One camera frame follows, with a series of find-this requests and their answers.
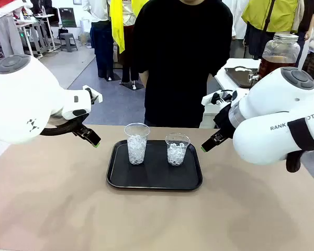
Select person's right forearm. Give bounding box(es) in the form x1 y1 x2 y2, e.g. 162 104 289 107
140 70 150 89

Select white hanging coat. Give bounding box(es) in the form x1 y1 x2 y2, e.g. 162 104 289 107
222 0 248 40

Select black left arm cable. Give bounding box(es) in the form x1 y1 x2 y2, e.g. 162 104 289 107
40 114 91 136

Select dark side tray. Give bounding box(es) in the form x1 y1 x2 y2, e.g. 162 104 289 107
224 67 260 89

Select mannequin black top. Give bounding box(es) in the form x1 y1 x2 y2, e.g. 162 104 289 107
295 0 314 35

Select mannequin yellow-green jacket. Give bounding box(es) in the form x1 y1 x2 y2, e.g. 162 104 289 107
241 0 300 60

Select white side table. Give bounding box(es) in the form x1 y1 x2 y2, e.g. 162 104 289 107
214 58 261 93

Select dark standing board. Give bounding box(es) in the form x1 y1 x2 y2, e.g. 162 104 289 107
59 7 77 28

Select short clear plastic cup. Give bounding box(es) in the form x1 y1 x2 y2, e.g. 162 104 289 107
165 132 191 167

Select mannequin white shirt navy trousers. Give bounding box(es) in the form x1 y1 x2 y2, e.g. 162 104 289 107
82 0 115 79

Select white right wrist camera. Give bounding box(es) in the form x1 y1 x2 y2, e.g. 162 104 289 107
201 89 238 107

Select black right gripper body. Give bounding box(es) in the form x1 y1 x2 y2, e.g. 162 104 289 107
214 102 234 137

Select white standing desk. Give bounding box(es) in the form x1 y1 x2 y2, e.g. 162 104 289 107
15 13 57 57

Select glass drink dispenser jar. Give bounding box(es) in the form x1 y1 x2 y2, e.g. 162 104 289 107
247 33 301 86

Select person in black sweater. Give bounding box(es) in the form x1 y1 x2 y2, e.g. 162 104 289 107
130 0 233 129

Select black plastic serving tray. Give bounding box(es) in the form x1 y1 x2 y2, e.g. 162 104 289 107
106 139 204 191

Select white box unit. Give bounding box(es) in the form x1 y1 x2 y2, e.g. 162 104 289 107
80 18 92 48

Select person in black clothes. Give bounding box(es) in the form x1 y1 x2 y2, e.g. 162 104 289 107
30 0 54 16

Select yellow hanging garment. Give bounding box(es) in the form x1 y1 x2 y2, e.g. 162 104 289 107
110 0 150 54

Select white plastic bin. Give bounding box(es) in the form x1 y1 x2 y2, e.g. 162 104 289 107
199 104 221 129

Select mannequin stand base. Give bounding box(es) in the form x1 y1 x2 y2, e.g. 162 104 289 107
119 79 145 92

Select grey step stool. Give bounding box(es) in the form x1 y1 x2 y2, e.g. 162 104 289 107
59 32 79 52

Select tall clear plastic cup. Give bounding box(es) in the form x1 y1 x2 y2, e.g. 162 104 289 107
124 122 150 166

